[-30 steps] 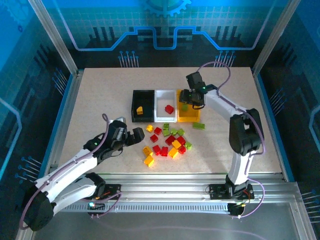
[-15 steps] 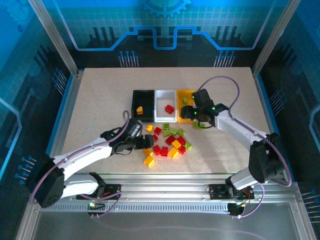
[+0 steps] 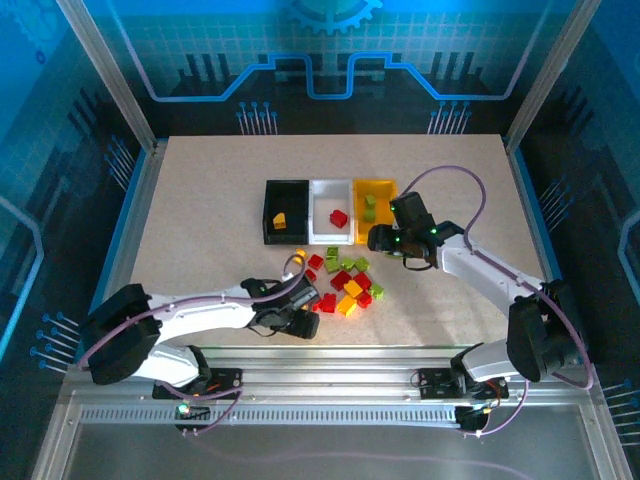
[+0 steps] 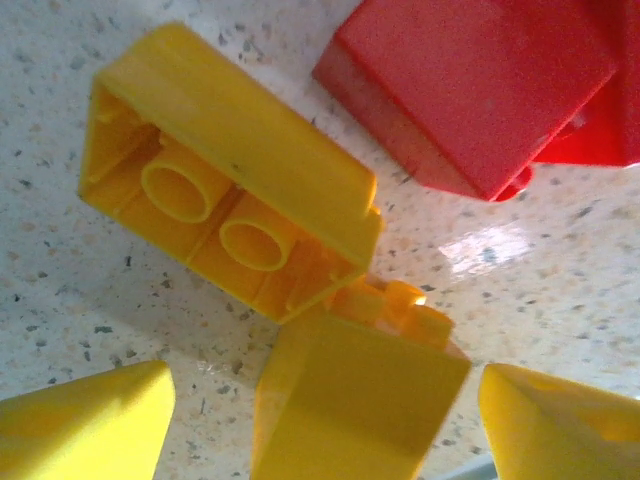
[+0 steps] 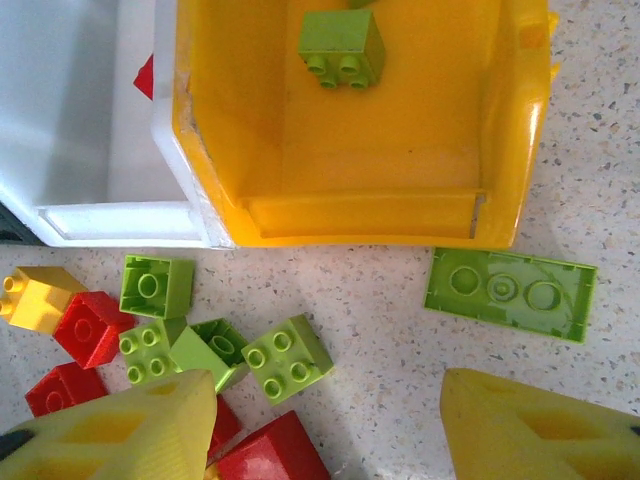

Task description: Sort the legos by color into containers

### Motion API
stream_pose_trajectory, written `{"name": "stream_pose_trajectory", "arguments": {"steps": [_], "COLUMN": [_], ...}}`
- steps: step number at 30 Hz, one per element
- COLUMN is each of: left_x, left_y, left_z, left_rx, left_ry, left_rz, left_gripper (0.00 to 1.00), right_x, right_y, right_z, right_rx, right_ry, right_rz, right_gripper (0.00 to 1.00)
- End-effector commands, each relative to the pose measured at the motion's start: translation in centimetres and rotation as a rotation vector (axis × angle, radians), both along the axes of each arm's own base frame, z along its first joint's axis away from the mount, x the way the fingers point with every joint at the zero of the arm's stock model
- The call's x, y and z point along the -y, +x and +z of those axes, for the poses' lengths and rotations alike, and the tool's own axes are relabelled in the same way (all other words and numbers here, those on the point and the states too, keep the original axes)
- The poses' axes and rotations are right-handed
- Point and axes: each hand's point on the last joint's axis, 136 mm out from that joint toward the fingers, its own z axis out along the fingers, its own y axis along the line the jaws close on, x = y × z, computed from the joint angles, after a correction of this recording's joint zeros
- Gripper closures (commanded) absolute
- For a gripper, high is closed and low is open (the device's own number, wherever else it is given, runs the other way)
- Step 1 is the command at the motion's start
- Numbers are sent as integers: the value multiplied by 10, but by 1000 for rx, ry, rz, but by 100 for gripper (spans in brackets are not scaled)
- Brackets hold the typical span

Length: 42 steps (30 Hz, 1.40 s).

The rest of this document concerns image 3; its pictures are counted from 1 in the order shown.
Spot yellow plastic bin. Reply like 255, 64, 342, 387
352, 177, 401, 246

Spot white plastic bin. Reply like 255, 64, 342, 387
308, 177, 355, 246

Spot black plastic bin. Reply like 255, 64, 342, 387
262, 178, 311, 246

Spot small controller board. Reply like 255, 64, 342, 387
174, 402, 211, 426
457, 404, 494, 434

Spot grey metal tray panel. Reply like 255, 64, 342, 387
29, 389, 634, 480

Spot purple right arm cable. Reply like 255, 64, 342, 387
397, 164, 597, 439

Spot aluminium mounting rail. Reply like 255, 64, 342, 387
64, 346, 599, 407

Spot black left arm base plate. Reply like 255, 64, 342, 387
152, 367, 245, 401

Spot slotted grey cable duct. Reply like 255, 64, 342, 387
79, 407, 461, 426

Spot table side rail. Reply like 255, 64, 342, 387
504, 142, 586, 364
84, 142, 166, 364

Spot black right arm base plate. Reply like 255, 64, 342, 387
417, 367, 510, 401

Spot aluminium frame post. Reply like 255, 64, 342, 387
504, 0, 601, 151
55, 0, 157, 151

